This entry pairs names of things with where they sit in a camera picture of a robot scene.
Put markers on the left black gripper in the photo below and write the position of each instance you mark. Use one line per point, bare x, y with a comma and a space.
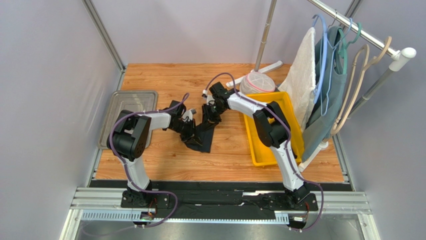
190, 137

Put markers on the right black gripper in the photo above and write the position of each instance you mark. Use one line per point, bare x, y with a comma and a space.
210, 115

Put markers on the black paper napkin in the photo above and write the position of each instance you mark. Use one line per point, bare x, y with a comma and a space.
206, 141

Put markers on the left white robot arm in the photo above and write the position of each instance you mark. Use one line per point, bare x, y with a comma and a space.
128, 140

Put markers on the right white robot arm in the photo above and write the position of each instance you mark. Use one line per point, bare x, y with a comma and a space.
271, 126

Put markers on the yellow plastic bin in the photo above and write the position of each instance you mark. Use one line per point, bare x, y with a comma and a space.
260, 154

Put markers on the silver metal tray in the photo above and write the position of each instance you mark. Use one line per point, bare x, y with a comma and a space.
131, 100

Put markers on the white mesh bowl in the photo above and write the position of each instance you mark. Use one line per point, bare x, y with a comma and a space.
256, 83

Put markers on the white towel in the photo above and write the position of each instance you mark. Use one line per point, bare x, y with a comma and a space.
301, 80

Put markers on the blue hanger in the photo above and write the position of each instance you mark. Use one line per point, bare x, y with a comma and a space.
322, 56

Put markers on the beige hanger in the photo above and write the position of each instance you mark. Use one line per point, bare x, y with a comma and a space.
360, 65
376, 59

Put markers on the teal garment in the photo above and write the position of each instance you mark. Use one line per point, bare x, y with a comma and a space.
317, 129

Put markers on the green hanger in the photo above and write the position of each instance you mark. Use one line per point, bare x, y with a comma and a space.
343, 49

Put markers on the metal clothes rack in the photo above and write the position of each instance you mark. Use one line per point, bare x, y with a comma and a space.
400, 58

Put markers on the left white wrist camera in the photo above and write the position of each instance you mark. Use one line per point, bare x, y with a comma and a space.
188, 115

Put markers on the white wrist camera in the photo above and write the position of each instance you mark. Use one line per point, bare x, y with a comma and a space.
188, 115
208, 98

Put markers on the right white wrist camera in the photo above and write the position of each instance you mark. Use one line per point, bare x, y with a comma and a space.
208, 98

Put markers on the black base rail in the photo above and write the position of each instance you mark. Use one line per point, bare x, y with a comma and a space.
216, 200

